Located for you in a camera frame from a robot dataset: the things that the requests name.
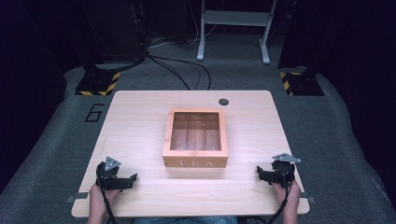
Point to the dark equipment cabinet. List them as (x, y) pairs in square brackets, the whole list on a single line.
[(115, 29)]

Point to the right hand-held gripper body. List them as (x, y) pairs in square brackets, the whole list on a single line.
[(284, 171)]

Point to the wooden tea box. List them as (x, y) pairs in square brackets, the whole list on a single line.
[(195, 154)]

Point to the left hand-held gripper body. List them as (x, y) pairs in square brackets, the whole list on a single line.
[(107, 180)]

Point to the white metal stand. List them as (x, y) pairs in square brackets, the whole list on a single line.
[(235, 18)]

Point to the grey table bracket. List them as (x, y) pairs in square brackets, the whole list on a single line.
[(308, 198), (77, 197)]

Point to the person's left hand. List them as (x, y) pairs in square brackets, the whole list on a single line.
[(98, 199)]

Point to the person's right hand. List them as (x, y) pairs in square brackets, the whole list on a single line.
[(291, 196)]

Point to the black stand base striped edge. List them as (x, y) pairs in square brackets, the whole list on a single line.
[(96, 84), (303, 84)]

